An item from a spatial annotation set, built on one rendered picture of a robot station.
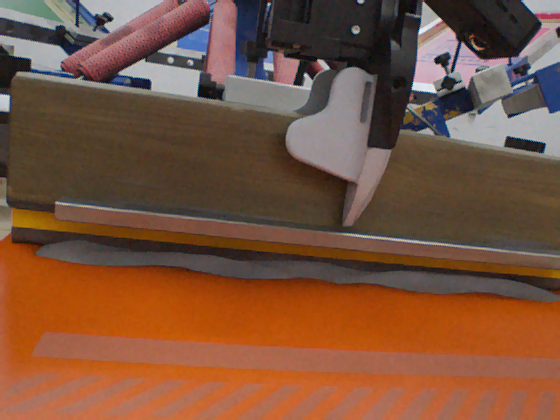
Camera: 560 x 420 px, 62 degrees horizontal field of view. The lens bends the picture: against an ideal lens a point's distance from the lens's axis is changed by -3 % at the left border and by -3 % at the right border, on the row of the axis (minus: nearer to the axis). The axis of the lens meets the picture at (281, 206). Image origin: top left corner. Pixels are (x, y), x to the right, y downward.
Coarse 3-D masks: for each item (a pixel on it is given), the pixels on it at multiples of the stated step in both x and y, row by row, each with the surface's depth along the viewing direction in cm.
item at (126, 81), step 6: (114, 78) 91; (120, 78) 92; (126, 78) 93; (132, 78) 129; (138, 78) 132; (144, 78) 132; (114, 84) 91; (120, 84) 92; (126, 84) 93; (132, 84) 128; (138, 84) 130; (144, 84) 133; (150, 84) 135
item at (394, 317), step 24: (360, 288) 30; (384, 288) 30; (360, 312) 26; (384, 312) 27; (408, 312) 27; (432, 312) 28; (456, 312) 28; (480, 312) 29; (504, 312) 30; (528, 312) 30; (552, 312) 31; (384, 336) 24; (408, 336) 24; (432, 336) 25; (456, 336) 25; (480, 336) 26; (504, 336) 26; (528, 336) 27; (552, 336) 27
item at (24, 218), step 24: (24, 216) 27; (48, 216) 28; (168, 240) 29; (192, 240) 30; (216, 240) 30; (240, 240) 30; (408, 264) 33; (432, 264) 33; (456, 264) 33; (480, 264) 34
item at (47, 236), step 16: (16, 240) 28; (32, 240) 28; (48, 240) 28; (64, 240) 28; (96, 240) 28; (112, 240) 29; (128, 240) 29; (144, 240) 29; (224, 256) 30; (240, 256) 30; (256, 256) 30; (272, 256) 31; (288, 256) 31; (304, 256) 31; (464, 272) 33; (480, 272) 34
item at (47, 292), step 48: (0, 288) 22; (48, 288) 23; (96, 288) 24; (144, 288) 25; (192, 288) 26; (240, 288) 27; (288, 288) 28; (336, 288) 29; (0, 336) 18; (240, 336) 22; (288, 336) 22; (336, 336) 23; (0, 384) 16
